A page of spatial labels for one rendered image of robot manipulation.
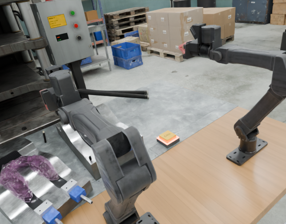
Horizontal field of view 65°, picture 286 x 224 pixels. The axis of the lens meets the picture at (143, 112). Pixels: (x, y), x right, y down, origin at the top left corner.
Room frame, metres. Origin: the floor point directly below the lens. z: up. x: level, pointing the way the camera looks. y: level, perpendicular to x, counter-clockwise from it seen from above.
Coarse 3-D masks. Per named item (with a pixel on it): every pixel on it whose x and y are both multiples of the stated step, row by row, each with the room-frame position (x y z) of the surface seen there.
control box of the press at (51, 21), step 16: (64, 0) 1.63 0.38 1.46; (80, 0) 1.69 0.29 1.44; (48, 16) 1.56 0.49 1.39; (64, 16) 1.61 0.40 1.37; (80, 16) 1.67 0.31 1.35; (48, 32) 1.54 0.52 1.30; (64, 32) 1.60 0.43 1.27; (80, 32) 1.66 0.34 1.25; (48, 48) 1.56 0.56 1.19; (64, 48) 1.58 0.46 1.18; (80, 48) 1.64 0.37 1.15; (80, 64) 1.70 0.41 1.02; (80, 80) 1.66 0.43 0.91; (80, 96) 1.65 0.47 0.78
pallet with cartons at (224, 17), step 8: (208, 8) 5.94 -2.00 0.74; (216, 8) 5.71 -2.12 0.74; (224, 8) 5.50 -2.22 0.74; (232, 8) 5.38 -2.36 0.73; (208, 16) 5.11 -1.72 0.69; (216, 16) 5.06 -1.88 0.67; (224, 16) 5.22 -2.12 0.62; (232, 16) 5.39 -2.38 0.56; (208, 24) 5.11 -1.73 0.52; (216, 24) 5.06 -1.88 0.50; (224, 24) 5.24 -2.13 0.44; (232, 24) 5.39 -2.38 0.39; (224, 32) 5.23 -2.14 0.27; (232, 32) 5.40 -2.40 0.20; (224, 40) 5.23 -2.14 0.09; (232, 40) 5.40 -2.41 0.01
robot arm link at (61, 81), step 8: (56, 72) 0.62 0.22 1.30; (64, 72) 0.60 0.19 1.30; (56, 80) 0.58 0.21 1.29; (64, 80) 0.57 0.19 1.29; (72, 80) 0.61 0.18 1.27; (56, 88) 0.58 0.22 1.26; (64, 88) 0.57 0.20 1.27; (72, 88) 0.58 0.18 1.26; (64, 96) 0.56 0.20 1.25; (72, 96) 0.57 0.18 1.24; (64, 104) 0.56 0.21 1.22; (64, 112) 0.52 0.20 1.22; (64, 120) 0.51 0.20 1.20
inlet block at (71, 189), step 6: (72, 180) 0.63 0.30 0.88; (66, 186) 0.60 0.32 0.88; (72, 186) 0.60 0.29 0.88; (78, 186) 0.61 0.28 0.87; (66, 192) 0.58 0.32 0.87; (72, 192) 0.58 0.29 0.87; (78, 192) 0.58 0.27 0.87; (84, 192) 0.58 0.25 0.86; (72, 198) 0.57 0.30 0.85; (78, 198) 0.56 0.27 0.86; (84, 198) 0.56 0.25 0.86
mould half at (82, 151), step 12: (108, 108) 1.08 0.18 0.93; (108, 120) 1.00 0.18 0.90; (60, 132) 1.04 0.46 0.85; (72, 132) 0.93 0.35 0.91; (72, 144) 0.87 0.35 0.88; (84, 144) 0.84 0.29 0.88; (84, 156) 0.75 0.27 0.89; (120, 156) 0.76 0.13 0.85; (132, 156) 0.79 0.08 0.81; (96, 168) 0.70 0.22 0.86
